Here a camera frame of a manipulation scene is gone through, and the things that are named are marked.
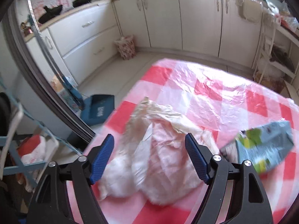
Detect white plastic bag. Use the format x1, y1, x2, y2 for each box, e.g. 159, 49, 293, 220
98, 97, 219, 205

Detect white kitchen cabinets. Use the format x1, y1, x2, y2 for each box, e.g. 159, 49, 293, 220
25, 0, 262, 84

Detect blue milk carton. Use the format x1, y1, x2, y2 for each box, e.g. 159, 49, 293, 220
220, 120, 294, 174

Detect red white checkered tablecloth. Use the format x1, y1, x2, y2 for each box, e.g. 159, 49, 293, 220
84, 59, 298, 223

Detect blue box on floor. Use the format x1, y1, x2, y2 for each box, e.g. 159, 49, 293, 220
80, 95, 115, 126

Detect white shelf rack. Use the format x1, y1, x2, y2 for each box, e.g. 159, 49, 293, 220
253, 12, 298, 93

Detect floral waste basket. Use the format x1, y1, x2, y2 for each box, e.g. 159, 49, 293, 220
114, 35, 136, 60

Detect black frying pan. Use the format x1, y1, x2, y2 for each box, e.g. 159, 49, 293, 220
38, 5, 63, 24

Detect black wok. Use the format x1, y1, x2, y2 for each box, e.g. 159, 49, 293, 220
73, 0, 92, 8

